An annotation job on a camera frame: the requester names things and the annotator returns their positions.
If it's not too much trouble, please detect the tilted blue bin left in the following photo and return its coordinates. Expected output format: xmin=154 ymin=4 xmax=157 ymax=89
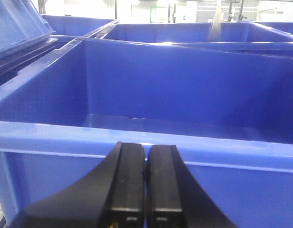
xmin=0 ymin=0 xmax=58 ymax=86

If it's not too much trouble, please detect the blue plastic bin middle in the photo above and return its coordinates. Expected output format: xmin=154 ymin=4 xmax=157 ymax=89
xmin=0 ymin=38 xmax=293 ymax=228

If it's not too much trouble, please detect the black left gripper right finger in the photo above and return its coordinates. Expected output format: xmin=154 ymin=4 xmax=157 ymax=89
xmin=146 ymin=145 xmax=236 ymax=228

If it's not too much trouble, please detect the blue bin far left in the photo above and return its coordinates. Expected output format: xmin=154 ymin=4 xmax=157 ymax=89
xmin=41 ymin=14 xmax=119 ymax=42

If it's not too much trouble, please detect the blue bin far middle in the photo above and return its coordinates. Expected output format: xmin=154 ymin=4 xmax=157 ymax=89
xmin=91 ymin=22 xmax=293 ymax=57

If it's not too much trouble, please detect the clear plastic bag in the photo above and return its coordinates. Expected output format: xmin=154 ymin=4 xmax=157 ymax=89
xmin=207 ymin=7 xmax=222 ymax=42

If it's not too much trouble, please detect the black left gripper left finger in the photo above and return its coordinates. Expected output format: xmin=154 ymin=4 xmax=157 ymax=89
xmin=11 ymin=142 xmax=145 ymax=228

